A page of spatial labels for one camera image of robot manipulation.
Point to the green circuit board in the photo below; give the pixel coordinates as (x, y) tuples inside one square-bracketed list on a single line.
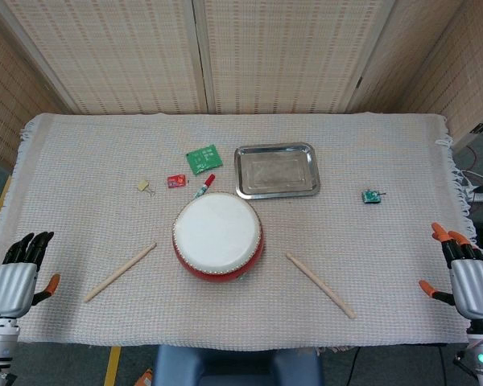
[(204, 159)]

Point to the beige woven tablecloth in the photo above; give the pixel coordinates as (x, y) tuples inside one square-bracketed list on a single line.
[(84, 161)]

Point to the red capped marker pen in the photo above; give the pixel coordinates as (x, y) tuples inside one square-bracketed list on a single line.
[(204, 186)]

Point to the small red packet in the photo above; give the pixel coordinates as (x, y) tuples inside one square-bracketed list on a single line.
[(177, 181)]

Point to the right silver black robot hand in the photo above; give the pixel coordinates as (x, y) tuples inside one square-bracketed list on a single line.
[(473, 285)]

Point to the white power strip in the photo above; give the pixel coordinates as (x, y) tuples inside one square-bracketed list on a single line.
[(481, 197)]

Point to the small green toy tank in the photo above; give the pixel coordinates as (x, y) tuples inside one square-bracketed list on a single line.
[(370, 196)]

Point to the woven bamboo folding screen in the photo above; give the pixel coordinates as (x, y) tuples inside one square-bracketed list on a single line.
[(286, 60)]

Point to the yellow binder clip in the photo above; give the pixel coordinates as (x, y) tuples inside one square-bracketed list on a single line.
[(143, 185)]

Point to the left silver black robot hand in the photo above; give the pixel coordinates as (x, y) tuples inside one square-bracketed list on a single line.
[(10, 285)]

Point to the wooden drumstick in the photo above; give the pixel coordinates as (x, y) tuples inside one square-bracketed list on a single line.
[(320, 284), (120, 271)]

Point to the stainless steel tray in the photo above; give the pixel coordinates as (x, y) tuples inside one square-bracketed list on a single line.
[(277, 171)]

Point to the orange snack bag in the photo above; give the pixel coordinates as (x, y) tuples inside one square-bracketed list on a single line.
[(146, 378)]

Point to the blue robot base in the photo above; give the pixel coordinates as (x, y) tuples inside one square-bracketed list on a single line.
[(237, 368)]

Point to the red drum with white skin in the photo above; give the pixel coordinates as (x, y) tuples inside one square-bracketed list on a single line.
[(215, 233)]

